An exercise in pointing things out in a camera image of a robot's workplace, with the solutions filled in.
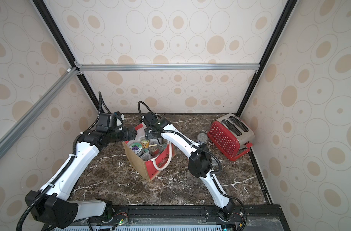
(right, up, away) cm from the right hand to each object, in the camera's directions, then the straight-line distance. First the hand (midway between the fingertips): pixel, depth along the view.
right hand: (159, 132), depth 92 cm
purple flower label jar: (-11, -8, -11) cm, 18 cm away
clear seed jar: (+28, -4, +5) cm, 29 cm away
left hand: (-12, +1, -14) cm, 19 cm away
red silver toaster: (+44, -2, -7) cm, 44 cm away
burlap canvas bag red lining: (-3, -17, -20) cm, 26 cm away
